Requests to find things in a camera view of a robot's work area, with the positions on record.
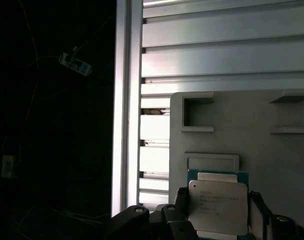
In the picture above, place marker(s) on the grey parts rack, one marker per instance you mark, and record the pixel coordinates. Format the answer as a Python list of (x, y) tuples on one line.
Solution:
[(242, 125)]

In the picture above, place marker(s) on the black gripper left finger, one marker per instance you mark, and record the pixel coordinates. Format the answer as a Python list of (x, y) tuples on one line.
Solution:
[(179, 225)]

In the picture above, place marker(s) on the silver CPU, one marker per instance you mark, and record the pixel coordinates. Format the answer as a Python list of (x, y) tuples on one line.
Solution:
[(217, 207)]

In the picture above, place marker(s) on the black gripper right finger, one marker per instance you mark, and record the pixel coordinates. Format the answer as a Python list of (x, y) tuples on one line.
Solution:
[(284, 227)]

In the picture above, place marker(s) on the white blue power strip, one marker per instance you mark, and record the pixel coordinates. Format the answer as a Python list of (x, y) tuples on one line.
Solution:
[(75, 63)]

